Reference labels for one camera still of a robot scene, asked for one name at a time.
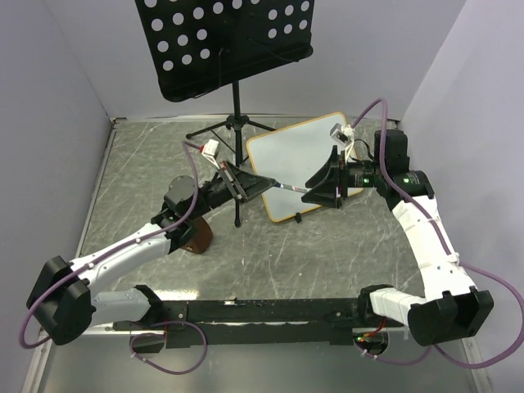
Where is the yellow framed whiteboard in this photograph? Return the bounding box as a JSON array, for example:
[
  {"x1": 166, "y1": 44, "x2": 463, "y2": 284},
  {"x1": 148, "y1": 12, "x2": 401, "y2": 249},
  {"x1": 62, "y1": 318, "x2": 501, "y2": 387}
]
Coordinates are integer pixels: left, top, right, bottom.
[{"x1": 246, "y1": 112, "x2": 347, "y2": 223}]

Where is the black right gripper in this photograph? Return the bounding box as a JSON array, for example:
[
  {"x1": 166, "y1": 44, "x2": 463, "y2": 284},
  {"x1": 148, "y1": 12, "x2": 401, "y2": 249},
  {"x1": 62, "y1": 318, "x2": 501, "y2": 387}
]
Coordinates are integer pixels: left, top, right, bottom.
[{"x1": 300, "y1": 146, "x2": 384, "y2": 208}]

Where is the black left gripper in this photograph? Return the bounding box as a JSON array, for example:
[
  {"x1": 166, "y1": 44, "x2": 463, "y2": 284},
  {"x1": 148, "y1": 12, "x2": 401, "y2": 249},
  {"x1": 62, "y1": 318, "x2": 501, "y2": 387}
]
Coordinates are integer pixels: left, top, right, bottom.
[{"x1": 187, "y1": 160, "x2": 277, "y2": 221}]

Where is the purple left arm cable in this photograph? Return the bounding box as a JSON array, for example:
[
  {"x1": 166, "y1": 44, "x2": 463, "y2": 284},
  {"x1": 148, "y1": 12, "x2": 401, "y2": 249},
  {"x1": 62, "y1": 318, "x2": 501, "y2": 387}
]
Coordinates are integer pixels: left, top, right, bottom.
[{"x1": 19, "y1": 141, "x2": 206, "y2": 349}]

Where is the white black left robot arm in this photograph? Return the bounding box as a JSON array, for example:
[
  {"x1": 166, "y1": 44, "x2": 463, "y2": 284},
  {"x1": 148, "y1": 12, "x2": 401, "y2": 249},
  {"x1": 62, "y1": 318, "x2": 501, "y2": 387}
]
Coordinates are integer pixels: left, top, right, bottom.
[{"x1": 26, "y1": 161, "x2": 277, "y2": 346}]

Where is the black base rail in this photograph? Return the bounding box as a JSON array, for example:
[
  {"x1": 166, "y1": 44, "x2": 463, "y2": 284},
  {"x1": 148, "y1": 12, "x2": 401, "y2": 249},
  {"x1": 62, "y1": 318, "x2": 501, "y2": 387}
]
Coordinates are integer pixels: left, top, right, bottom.
[{"x1": 113, "y1": 298, "x2": 384, "y2": 349}]

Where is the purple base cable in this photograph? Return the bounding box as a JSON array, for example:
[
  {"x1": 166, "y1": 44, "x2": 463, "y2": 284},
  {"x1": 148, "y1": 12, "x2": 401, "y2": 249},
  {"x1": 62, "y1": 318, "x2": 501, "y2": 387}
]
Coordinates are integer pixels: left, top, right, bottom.
[{"x1": 129, "y1": 320, "x2": 207, "y2": 374}]

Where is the black music stand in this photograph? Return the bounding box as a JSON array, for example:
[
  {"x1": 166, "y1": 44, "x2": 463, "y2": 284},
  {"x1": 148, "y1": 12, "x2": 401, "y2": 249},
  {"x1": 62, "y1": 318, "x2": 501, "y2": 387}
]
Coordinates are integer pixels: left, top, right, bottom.
[{"x1": 133, "y1": 0, "x2": 314, "y2": 228}]

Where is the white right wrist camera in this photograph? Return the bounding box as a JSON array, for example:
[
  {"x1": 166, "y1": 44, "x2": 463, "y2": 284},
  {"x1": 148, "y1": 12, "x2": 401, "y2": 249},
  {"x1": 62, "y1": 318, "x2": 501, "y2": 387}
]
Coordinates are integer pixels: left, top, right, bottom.
[{"x1": 330, "y1": 123, "x2": 356, "y2": 162}]

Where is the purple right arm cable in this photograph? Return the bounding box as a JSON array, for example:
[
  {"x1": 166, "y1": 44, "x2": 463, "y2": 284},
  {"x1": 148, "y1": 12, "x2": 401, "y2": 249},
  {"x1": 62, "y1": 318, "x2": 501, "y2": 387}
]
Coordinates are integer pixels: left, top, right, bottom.
[{"x1": 350, "y1": 97, "x2": 517, "y2": 369}]

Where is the white whiteboard marker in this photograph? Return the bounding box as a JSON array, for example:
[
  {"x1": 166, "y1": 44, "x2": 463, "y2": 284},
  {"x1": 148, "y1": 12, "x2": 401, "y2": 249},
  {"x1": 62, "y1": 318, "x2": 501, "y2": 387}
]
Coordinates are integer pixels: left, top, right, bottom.
[{"x1": 274, "y1": 182, "x2": 309, "y2": 194}]

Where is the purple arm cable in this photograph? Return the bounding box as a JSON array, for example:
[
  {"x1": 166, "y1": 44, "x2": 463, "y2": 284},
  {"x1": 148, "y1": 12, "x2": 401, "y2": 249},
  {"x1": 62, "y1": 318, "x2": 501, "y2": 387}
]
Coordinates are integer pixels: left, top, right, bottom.
[
  {"x1": 19, "y1": 141, "x2": 206, "y2": 349},
  {"x1": 350, "y1": 97, "x2": 517, "y2": 369}
]

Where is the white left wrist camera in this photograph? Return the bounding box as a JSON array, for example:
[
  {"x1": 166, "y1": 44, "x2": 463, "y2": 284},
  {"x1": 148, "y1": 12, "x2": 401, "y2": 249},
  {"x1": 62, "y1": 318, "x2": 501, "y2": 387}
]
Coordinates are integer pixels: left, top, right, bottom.
[{"x1": 200, "y1": 139, "x2": 220, "y2": 169}]

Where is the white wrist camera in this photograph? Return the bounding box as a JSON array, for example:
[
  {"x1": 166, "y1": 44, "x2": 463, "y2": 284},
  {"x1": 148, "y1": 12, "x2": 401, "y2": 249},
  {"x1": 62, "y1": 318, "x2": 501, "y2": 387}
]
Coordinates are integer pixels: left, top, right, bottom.
[
  {"x1": 330, "y1": 123, "x2": 356, "y2": 162},
  {"x1": 200, "y1": 139, "x2": 220, "y2": 169}
]

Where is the brown wooden eraser block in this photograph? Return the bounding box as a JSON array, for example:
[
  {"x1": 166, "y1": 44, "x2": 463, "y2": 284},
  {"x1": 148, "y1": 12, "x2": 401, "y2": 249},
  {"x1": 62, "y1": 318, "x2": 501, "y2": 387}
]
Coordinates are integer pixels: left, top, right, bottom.
[{"x1": 182, "y1": 217, "x2": 213, "y2": 255}]

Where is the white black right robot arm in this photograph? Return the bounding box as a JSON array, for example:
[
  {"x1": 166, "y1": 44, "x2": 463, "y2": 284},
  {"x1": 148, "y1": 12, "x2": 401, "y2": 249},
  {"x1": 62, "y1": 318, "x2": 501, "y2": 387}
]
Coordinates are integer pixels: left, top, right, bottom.
[{"x1": 301, "y1": 124, "x2": 495, "y2": 346}]

